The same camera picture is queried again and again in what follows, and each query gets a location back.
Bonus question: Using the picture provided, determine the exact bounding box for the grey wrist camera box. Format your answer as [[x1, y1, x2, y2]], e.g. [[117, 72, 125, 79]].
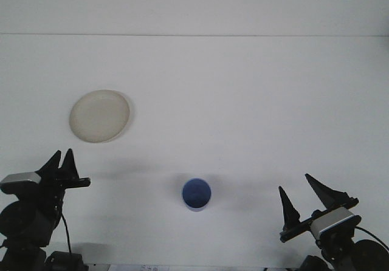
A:
[[0, 172, 43, 194], [309, 207, 362, 239]]

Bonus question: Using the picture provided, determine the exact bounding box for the pale blue cup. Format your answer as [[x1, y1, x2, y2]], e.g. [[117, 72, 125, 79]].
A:
[[181, 177, 213, 213]]

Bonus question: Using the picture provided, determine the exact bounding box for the pale round plate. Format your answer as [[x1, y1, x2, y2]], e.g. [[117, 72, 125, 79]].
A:
[[69, 89, 131, 144]]

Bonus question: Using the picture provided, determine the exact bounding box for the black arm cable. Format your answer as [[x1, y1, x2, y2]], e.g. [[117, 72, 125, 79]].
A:
[[354, 225, 389, 252], [60, 213, 74, 255]]

